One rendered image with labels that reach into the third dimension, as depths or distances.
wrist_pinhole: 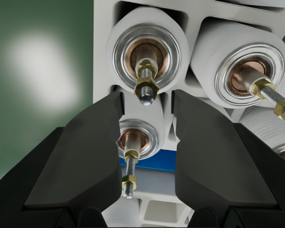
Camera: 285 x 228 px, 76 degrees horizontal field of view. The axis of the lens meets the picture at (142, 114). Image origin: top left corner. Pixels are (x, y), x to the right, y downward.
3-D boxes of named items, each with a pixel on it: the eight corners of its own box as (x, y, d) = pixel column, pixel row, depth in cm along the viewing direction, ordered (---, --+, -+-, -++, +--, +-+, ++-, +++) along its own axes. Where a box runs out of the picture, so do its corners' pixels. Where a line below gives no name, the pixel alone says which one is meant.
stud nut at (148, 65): (133, 68, 17) (132, 72, 17) (146, 57, 17) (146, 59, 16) (146, 83, 18) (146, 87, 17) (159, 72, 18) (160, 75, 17)
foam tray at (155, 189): (102, 205, 80) (91, 254, 65) (106, 138, 59) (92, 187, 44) (187, 215, 83) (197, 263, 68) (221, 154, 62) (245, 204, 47)
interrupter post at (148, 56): (144, 44, 20) (144, 51, 17) (161, 57, 20) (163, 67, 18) (131, 61, 21) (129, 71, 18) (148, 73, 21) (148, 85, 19)
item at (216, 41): (182, 17, 34) (211, 35, 19) (235, 13, 33) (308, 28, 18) (180, 68, 39) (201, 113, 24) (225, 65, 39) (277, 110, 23)
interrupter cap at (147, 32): (140, 4, 18) (139, 5, 17) (195, 53, 20) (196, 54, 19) (100, 65, 21) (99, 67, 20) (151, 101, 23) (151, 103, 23)
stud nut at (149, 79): (130, 85, 14) (129, 89, 14) (146, 71, 14) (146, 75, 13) (146, 102, 15) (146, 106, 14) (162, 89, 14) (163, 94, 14)
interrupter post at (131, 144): (144, 136, 27) (144, 153, 24) (136, 147, 28) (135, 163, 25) (130, 130, 26) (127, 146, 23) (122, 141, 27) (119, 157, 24)
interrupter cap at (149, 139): (169, 131, 26) (169, 135, 25) (143, 163, 30) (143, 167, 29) (121, 109, 24) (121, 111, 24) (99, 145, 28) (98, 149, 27)
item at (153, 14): (142, -9, 32) (137, -14, 17) (182, 28, 35) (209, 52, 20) (112, 38, 36) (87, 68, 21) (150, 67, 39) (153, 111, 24)
